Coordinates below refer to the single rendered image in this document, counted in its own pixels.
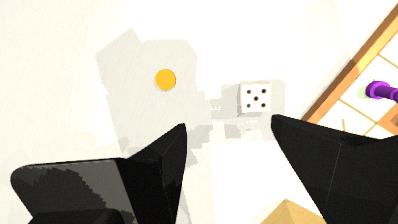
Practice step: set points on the yellow round disc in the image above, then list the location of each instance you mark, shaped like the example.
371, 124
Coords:
165, 79

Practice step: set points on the purple game pawn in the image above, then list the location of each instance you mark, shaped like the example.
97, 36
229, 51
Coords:
380, 89

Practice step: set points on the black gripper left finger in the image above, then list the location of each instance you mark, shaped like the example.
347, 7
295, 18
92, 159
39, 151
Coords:
145, 188

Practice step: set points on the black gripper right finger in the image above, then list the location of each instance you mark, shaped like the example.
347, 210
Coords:
351, 178

